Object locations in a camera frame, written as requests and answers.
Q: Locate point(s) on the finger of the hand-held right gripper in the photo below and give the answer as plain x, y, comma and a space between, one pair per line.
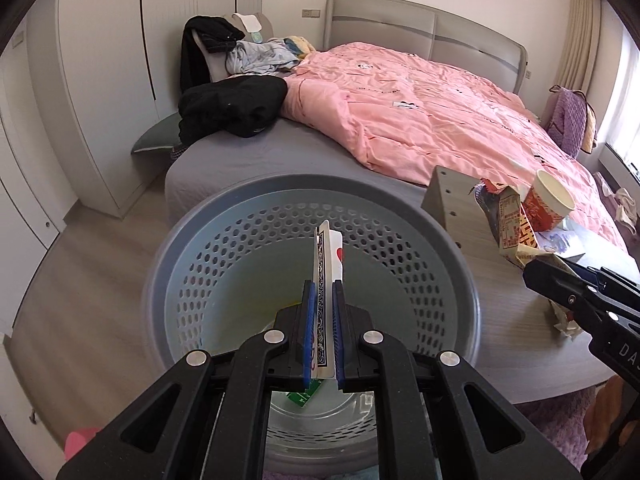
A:
550, 277
592, 274

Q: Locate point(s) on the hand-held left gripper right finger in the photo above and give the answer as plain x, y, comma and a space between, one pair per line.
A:
339, 330

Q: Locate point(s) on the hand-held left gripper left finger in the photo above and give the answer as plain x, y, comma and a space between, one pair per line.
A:
306, 330

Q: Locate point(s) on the white paper bag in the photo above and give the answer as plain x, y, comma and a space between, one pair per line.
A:
565, 320

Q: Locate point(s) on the small card packet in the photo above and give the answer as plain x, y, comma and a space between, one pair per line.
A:
325, 285

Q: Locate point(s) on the red and white carton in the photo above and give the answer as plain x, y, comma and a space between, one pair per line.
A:
510, 225

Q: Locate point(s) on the green cardboard box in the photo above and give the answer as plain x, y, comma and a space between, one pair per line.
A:
302, 397

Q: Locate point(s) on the red and white paper cup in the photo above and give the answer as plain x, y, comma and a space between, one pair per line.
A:
542, 210

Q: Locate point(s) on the blue perforated plastic basket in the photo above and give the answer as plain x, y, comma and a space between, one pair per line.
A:
210, 260

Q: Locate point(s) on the person's right hand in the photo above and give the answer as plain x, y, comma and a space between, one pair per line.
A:
602, 410

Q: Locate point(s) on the white and pink clothes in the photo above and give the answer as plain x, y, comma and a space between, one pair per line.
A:
625, 205

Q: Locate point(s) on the purple garment on chair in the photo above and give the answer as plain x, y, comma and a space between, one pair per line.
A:
570, 120

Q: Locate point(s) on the window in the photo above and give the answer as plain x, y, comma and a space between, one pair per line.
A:
627, 100

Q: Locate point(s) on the grey upholstered bed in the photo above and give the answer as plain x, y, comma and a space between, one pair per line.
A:
250, 160

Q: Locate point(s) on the pink blanket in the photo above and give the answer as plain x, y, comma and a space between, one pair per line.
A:
425, 110

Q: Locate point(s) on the black clothes pile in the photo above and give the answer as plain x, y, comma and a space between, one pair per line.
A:
225, 105

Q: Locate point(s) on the beige curtain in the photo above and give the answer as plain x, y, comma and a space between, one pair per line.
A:
580, 35

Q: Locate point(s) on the pink plastic object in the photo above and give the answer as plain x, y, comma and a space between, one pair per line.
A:
80, 442

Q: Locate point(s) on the light blue clothes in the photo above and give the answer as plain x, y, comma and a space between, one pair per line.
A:
260, 57

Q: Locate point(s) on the yellow plush toy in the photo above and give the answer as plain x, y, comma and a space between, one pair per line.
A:
302, 45

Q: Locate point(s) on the black jacket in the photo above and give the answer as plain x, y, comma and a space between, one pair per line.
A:
200, 35

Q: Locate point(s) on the white wardrobe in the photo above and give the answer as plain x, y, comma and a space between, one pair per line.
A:
110, 85

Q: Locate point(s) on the white cloth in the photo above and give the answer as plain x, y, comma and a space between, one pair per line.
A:
247, 21

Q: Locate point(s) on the white door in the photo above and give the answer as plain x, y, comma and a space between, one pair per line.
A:
25, 185

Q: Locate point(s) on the wall switch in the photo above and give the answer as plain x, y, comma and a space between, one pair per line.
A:
310, 12

